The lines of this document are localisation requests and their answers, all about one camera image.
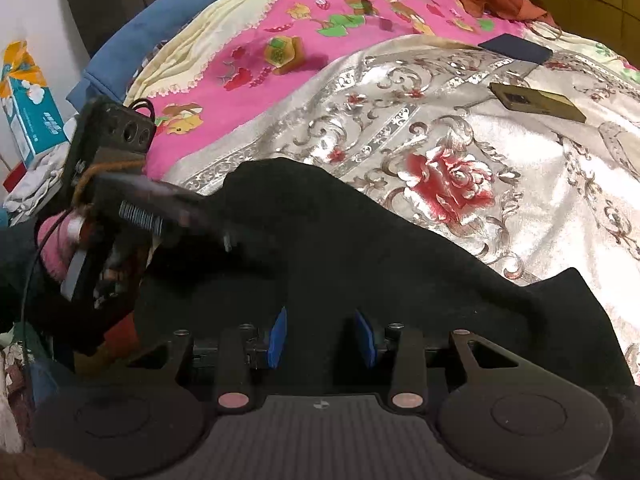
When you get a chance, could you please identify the black pants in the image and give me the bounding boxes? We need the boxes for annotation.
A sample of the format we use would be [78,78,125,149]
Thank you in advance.
[134,158,634,391]

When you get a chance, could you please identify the pink knitted cloth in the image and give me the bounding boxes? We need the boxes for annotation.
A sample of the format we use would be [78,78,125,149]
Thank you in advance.
[37,212,84,282]

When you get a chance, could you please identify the white cloth pile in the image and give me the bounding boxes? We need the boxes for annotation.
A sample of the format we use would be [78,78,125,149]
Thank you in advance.
[2,142,70,226]

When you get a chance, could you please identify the blue orange tissue box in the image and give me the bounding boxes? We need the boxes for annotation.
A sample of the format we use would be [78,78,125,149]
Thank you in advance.
[1,40,67,169]

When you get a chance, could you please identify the blue pillow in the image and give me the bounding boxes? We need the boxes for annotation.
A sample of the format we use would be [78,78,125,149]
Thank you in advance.
[66,0,217,110]

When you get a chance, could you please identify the cream floral bedspread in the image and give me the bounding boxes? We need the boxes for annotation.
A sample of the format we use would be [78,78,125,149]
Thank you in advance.
[164,36,639,373]

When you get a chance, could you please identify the pink floral blanket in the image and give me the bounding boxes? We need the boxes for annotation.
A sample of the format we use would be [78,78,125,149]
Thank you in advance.
[126,0,525,179]

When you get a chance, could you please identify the gold-brown flat box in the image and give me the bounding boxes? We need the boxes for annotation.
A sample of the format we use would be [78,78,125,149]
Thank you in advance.
[489,82,587,124]

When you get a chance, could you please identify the dark blue wallet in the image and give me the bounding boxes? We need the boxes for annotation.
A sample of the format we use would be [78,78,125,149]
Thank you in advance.
[478,34,552,65]

